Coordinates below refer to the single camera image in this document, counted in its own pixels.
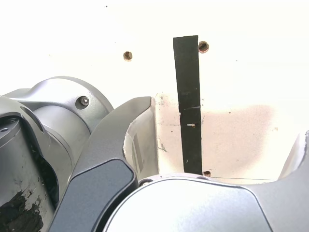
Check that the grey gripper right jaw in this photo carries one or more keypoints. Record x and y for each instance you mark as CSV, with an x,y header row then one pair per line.
x,y
205,207

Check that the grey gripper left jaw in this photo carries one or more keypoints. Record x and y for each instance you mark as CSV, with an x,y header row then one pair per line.
x,y
106,149

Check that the black tape strip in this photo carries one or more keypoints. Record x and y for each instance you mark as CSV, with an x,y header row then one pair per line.
x,y
189,96

